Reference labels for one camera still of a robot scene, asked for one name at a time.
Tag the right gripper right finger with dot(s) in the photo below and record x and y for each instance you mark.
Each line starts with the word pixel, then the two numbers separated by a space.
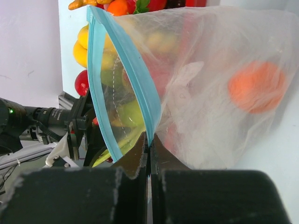
pixel 184 196

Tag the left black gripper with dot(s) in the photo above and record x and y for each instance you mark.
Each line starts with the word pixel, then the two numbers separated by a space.
pixel 81 127

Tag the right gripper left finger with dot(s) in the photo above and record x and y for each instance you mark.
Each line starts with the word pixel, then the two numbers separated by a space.
pixel 113 195

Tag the clear zip top bag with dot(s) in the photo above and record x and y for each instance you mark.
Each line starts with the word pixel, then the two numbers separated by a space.
pixel 177 64

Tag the orange fruit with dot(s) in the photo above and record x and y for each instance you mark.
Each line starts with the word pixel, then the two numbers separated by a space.
pixel 258 88

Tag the red apple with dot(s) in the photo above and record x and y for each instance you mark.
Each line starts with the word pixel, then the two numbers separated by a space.
pixel 81 83

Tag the green pear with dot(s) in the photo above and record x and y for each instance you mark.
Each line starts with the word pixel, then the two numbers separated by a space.
pixel 126 115

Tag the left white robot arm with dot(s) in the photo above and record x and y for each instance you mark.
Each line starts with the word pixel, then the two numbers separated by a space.
pixel 45 125

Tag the green celery stalk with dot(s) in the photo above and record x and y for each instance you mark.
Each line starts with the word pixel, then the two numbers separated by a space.
pixel 115 150

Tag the yellow banana bunch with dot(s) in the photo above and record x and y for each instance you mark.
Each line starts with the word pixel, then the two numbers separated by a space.
pixel 81 45

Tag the orange ginger root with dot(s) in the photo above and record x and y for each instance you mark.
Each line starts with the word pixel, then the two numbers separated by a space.
pixel 81 3

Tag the small orange tangerine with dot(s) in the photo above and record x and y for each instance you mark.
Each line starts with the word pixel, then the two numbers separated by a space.
pixel 118 7

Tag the red pomegranate with leaf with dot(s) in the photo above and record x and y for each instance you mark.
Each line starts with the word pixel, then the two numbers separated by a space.
pixel 144 6

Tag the red plastic tray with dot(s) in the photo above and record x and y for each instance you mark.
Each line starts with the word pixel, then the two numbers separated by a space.
pixel 195 3

